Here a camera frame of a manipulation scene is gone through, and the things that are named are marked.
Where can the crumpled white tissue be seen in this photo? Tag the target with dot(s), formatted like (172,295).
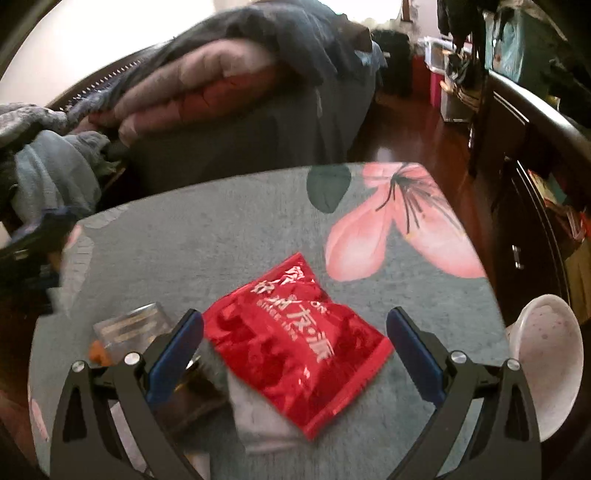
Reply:
(265,415)

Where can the clear plastic wrapper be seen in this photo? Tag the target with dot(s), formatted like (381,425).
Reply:
(129,327)

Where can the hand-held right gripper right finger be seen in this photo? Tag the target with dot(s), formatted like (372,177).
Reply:
(415,350)

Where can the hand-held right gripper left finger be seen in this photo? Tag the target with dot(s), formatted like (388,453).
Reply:
(178,350)

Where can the teal bag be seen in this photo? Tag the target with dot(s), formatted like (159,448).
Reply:
(517,46)

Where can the dark blue blanket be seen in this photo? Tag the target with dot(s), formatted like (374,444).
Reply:
(295,32)

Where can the dark wooden cabinet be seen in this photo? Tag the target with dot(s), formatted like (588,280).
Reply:
(517,138)

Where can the bed with grey sheet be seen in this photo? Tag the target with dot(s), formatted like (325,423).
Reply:
(258,134)

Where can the light blue cloth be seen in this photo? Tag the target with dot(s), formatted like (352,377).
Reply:
(51,170)

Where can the dark hanging clothes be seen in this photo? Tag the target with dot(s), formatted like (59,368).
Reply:
(457,16)

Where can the row of colourful books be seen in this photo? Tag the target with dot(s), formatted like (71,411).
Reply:
(561,207)

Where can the grey knit cloth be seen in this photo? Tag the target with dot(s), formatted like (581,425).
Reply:
(27,120)

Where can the black suitcase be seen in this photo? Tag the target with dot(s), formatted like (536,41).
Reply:
(392,60)

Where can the pink quilt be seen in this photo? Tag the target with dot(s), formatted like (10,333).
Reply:
(194,87)

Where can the clear storage box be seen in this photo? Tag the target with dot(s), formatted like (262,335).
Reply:
(438,53)

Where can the red foil snack packet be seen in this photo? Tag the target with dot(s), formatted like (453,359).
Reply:
(295,341)

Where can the pink dotted waste bin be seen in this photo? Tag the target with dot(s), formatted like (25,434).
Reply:
(549,360)

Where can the red storage box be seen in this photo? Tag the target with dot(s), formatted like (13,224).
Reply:
(421,74)

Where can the small orange scrap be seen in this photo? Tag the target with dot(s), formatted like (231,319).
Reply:
(98,353)

